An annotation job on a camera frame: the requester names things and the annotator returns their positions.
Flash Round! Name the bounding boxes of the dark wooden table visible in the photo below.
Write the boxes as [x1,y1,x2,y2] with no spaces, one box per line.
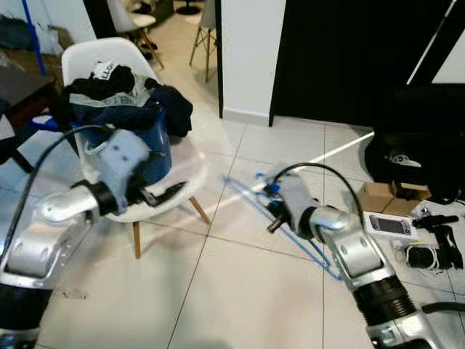
[0,65,60,146]

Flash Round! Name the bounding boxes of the blue plastic laundry basket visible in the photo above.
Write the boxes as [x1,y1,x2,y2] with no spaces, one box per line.
[69,105,175,188]

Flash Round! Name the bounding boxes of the brown cardboard box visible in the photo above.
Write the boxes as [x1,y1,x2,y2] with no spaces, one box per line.
[358,182,435,219]

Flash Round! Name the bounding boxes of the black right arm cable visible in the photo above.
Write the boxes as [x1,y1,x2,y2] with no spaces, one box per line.
[276,161,368,219]

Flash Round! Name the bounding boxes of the white box with handheld console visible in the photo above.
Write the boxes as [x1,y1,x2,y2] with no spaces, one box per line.
[363,211,419,238]

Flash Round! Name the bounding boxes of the black door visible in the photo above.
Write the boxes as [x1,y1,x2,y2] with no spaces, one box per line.
[269,0,465,130]

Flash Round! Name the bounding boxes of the white shell chair wooden legs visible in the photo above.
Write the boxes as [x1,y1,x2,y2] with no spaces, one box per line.
[60,36,211,259]

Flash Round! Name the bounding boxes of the blue pole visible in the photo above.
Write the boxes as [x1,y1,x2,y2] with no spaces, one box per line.
[20,0,44,55]

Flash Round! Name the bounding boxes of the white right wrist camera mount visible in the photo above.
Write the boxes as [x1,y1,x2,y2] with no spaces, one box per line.
[272,166,317,230]

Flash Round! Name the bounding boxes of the black charger white cable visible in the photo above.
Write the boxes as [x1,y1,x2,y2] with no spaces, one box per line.
[400,244,457,276]

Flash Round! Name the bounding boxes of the black round stool base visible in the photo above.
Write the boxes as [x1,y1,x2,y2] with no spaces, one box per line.
[174,0,204,15]

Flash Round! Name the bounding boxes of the black strap handle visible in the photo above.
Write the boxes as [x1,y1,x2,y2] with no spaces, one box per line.
[411,214,462,248]

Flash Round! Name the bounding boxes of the dark blue bag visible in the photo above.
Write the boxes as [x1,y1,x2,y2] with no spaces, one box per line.
[0,15,37,52]

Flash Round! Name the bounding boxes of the blue plastic clothes hanger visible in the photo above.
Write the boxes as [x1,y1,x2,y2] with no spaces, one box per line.
[222,173,342,281]

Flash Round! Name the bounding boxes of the black clothes pile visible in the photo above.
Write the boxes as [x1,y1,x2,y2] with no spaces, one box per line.
[60,62,193,139]

